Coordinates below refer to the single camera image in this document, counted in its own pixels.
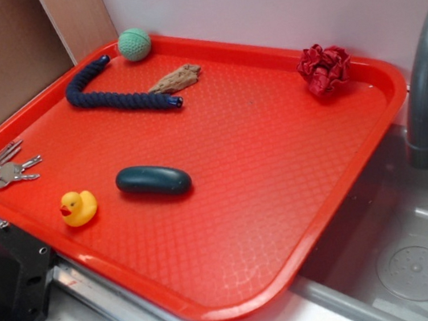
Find grey toy sink basin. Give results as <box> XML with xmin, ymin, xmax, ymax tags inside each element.
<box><xmin>292</xmin><ymin>126</ymin><xmax>428</xmax><ymax>321</ymax></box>

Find silver key bunch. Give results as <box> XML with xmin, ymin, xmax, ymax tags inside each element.
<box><xmin>0</xmin><ymin>139</ymin><xmax>43</xmax><ymax>189</ymax></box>

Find brown wood piece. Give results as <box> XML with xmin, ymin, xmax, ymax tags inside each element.
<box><xmin>148</xmin><ymin>64</ymin><xmax>202</xmax><ymax>94</ymax></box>

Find red fabric scrunchie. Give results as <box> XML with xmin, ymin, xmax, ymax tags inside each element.
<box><xmin>296</xmin><ymin>44</ymin><xmax>352</xmax><ymax>97</ymax></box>

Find navy blue rope toy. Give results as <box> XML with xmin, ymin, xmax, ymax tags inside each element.
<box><xmin>65</xmin><ymin>55</ymin><xmax>183</xmax><ymax>110</ymax></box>

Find red plastic tray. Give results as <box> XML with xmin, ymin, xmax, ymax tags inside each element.
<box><xmin>0</xmin><ymin>36</ymin><xmax>406</xmax><ymax>321</ymax></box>

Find green textured ball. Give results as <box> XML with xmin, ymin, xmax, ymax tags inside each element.
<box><xmin>117</xmin><ymin>28</ymin><xmax>152</xmax><ymax>62</ymax></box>

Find dark green oblong object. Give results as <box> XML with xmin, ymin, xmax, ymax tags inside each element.
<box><xmin>115</xmin><ymin>166</ymin><xmax>192</xmax><ymax>195</ymax></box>

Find yellow rubber duck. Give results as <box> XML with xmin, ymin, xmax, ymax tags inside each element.
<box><xmin>60</xmin><ymin>191</ymin><xmax>98</xmax><ymax>228</ymax></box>

